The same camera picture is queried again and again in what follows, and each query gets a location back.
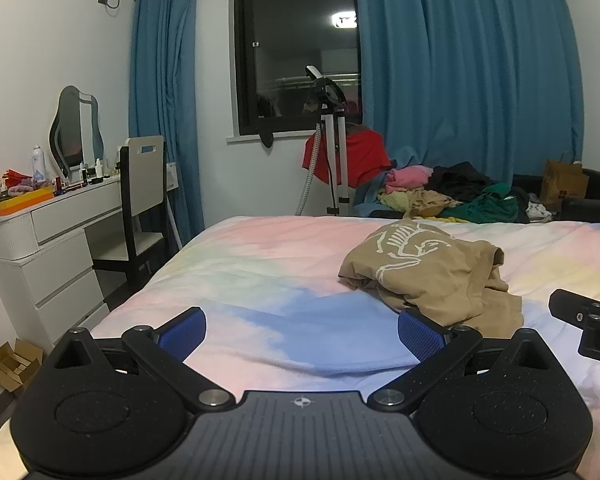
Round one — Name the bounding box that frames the tan printed t-shirt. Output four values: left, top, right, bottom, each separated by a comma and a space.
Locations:
338, 220, 524, 338

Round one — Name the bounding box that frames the pastel tie-dye bed cover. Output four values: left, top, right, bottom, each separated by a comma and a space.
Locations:
0, 214, 600, 480

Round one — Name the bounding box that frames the yellow-green garment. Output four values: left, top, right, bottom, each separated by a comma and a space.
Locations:
378, 190, 416, 214

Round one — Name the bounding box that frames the white vanity dresser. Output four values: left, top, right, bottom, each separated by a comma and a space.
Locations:
0, 178, 121, 351

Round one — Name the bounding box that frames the pink garment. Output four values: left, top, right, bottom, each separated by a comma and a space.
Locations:
385, 165, 434, 194

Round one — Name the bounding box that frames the black garment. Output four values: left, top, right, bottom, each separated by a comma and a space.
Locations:
425, 162, 494, 203

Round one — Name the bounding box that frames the cardboard box on floor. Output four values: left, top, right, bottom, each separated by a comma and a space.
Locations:
0, 338, 44, 396

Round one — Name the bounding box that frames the black and white chair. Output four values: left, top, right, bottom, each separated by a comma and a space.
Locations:
92, 136, 169, 292

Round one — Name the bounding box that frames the red garment on stand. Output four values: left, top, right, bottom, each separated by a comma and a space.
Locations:
302, 126, 392, 188

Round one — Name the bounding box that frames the white spray bottle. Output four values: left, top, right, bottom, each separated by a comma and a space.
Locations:
31, 145, 46, 182

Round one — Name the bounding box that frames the orange tray with items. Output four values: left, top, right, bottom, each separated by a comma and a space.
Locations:
0, 169, 55, 217

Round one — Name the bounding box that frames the wavy vanity mirror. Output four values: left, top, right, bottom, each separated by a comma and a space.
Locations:
48, 86, 105, 183

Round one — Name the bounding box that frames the blue curtain left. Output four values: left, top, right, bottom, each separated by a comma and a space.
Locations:
129, 0, 204, 244

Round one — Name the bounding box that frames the blue curtain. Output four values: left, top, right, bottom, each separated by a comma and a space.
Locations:
129, 0, 204, 244
356, 0, 584, 181

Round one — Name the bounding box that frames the white tripod stand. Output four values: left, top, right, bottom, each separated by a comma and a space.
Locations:
296, 65, 351, 217

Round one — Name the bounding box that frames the blue curtain right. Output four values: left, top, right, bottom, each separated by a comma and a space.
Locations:
356, 0, 584, 181

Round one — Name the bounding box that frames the dark window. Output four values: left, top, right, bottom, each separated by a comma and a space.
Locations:
234, 0, 362, 136

